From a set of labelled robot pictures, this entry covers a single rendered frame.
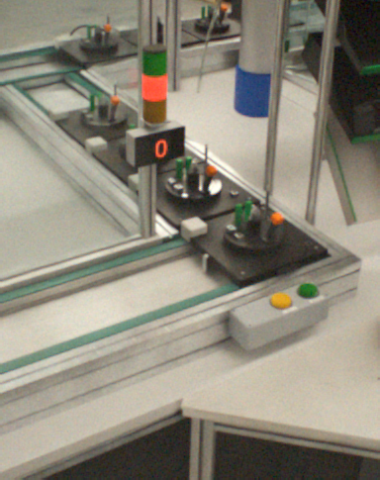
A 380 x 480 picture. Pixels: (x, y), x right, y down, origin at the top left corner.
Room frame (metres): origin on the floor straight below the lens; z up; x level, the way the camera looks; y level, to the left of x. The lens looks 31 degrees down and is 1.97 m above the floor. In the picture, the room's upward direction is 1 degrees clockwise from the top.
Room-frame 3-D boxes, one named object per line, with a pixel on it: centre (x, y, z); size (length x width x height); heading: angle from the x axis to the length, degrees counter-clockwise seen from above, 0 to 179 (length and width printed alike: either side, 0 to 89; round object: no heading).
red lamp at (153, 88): (1.59, 0.08, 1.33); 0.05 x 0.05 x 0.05
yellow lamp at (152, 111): (1.59, 0.08, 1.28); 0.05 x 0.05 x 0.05
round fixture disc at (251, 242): (1.59, -0.15, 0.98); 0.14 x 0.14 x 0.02
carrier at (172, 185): (1.81, -0.01, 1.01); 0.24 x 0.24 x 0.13; 33
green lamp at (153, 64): (1.59, 0.08, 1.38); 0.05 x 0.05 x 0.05
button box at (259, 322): (1.37, -0.19, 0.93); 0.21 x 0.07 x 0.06; 123
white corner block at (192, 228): (1.62, -0.01, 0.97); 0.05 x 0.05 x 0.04; 33
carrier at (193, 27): (3.13, -0.07, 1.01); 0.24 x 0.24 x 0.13; 33
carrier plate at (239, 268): (1.59, -0.15, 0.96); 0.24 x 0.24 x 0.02; 33
